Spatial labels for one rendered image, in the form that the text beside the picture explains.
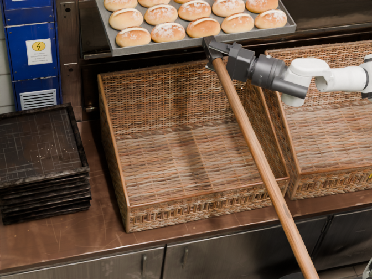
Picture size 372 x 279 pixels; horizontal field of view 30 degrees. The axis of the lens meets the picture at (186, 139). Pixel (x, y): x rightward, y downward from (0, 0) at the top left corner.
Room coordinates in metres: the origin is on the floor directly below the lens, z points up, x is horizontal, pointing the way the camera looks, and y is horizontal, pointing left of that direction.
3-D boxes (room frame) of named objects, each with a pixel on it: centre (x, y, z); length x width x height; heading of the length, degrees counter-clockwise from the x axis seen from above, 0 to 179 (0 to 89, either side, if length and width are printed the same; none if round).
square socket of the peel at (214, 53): (1.44, -0.04, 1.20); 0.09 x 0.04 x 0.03; 23
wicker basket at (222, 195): (1.50, -0.02, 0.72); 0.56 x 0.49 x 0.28; 112
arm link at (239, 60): (1.40, -0.15, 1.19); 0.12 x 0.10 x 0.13; 78
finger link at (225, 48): (1.42, -0.06, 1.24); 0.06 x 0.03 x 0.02; 78
